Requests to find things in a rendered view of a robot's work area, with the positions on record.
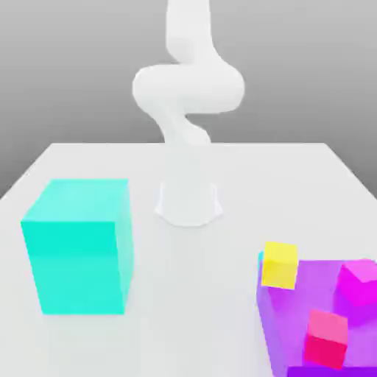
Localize large purple box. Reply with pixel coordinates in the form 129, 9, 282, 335
255, 258, 377, 377

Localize small magenta cube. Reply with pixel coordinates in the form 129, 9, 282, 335
336, 258, 377, 307

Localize large turquoise box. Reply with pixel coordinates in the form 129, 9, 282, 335
20, 178, 135, 316

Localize small yellow cube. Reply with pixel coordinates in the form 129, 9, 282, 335
261, 241, 299, 290

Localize small pink cube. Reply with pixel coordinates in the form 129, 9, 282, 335
303, 309, 349, 370

